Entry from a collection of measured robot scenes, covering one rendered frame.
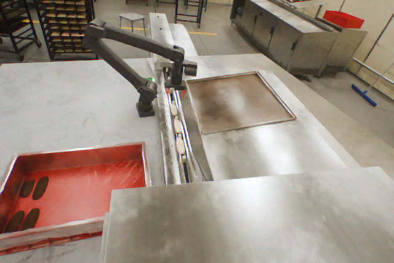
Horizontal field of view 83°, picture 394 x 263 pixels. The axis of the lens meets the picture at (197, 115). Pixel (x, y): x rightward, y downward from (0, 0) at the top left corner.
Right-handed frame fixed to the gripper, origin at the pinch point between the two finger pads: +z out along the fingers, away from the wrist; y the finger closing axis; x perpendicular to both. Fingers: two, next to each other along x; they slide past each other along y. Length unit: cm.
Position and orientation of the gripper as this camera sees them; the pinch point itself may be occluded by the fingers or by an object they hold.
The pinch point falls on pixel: (175, 97)
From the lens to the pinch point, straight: 123.3
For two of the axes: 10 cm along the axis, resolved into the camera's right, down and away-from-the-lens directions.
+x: -2.0, -6.2, 7.6
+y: 9.7, -0.2, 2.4
